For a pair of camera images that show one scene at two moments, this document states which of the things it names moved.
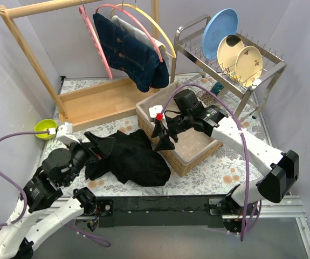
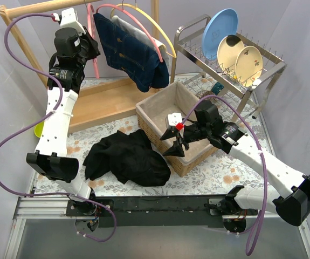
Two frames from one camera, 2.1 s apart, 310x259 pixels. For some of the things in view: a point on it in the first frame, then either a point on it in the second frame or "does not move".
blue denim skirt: x=140 y=63 does not move
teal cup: x=217 y=88 does not move
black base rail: x=157 y=211 does not move
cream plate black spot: x=228 y=49 does not move
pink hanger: x=96 y=41 → x=90 y=14
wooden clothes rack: x=94 y=107 does not move
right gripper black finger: x=157 y=129 → x=169 y=133
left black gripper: x=92 y=150 → x=91 y=44
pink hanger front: x=136 y=22 does not move
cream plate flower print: x=248 y=66 does not move
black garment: x=133 y=159 does not move
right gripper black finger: x=165 y=143 → x=176 y=150
